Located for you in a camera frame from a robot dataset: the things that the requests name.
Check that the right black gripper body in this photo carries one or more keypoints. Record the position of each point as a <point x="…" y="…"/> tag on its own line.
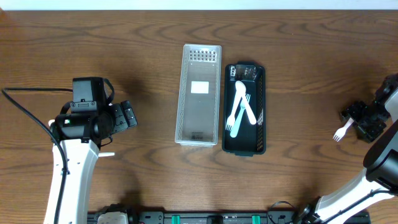
<point x="359" y="116"/>

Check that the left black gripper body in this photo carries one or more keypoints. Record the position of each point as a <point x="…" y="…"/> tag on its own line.
<point x="125" y="115"/>

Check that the white plastic fork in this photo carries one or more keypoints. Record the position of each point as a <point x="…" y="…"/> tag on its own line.
<point x="231" y="118"/>

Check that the mint green plastic fork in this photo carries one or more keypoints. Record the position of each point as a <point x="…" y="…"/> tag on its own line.
<point x="236" y="127"/>

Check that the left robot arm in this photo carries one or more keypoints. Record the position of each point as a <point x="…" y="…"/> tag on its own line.
<point x="77" y="133"/>

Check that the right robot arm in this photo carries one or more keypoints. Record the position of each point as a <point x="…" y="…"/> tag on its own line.
<point x="378" y="179"/>

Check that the white plastic basket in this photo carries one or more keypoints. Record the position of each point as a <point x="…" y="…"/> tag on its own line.
<point x="199" y="96"/>

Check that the black plastic basket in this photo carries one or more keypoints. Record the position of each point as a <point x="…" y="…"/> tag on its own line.
<point x="251" y="139"/>

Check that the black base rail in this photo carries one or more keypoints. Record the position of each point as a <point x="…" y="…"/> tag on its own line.
<point x="119" y="213"/>

